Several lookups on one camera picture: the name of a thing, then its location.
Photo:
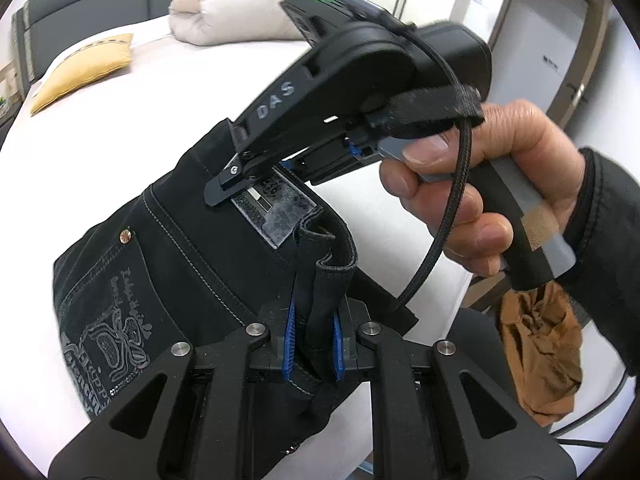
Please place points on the folded cream duvet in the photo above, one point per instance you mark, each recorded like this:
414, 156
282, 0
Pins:
207, 23

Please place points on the black denim pants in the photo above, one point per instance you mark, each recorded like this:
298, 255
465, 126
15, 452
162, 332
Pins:
166, 267

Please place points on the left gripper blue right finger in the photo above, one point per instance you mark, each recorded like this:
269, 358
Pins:
337, 352

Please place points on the right hand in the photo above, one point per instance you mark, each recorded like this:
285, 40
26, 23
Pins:
495, 184

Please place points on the brown crumpled cloth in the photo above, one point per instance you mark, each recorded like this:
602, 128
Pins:
542, 340

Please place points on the bed with white sheet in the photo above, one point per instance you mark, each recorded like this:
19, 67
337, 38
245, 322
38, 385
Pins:
435, 413

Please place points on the yellow cushion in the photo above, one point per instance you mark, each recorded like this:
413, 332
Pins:
86, 65

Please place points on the black sleeve right forearm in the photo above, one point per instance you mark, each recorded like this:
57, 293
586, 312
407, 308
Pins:
603, 231

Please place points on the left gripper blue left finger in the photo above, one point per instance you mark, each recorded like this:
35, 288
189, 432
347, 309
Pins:
289, 336

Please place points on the dark grey upholstered headboard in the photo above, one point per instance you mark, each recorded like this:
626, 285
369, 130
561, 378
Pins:
42, 29

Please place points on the white door with handle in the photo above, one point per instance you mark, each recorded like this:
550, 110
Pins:
546, 51

